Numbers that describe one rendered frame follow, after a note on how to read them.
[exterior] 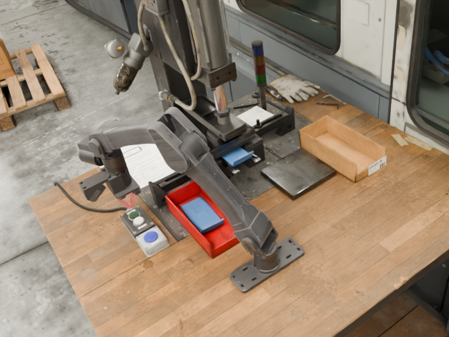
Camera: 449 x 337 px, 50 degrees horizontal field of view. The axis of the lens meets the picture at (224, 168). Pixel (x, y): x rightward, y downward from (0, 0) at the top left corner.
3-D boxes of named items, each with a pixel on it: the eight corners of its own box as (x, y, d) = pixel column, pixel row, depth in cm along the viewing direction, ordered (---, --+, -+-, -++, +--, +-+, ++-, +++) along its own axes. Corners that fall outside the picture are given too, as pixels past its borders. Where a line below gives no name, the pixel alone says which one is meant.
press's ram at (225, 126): (211, 172, 146) (192, 85, 127) (170, 136, 164) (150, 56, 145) (258, 146, 152) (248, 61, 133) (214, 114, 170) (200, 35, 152)
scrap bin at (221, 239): (212, 259, 129) (208, 244, 125) (168, 210, 146) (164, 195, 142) (248, 237, 133) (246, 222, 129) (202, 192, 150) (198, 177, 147)
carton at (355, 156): (355, 185, 144) (355, 165, 139) (300, 148, 161) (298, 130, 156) (385, 166, 148) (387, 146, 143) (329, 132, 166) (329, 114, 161)
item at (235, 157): (236, 169, 143) (234, 161, 141) (208, 146, 154) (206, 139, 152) (254, 158, 146) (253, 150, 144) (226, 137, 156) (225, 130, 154)
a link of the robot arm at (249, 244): (239, 238, 115) (260, 245, 112) (255, 213, 120) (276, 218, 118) (242, 255, 119) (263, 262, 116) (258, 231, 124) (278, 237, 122)
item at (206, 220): (204, 237, 135) (202, 230, 133) (180, 207, 146) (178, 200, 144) (226, 226, 137) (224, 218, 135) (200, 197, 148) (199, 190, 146)
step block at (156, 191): (159, 208, 147) (152, 186, 142) (154, 204, 149) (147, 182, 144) (177, 198, 149) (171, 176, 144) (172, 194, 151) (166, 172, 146)
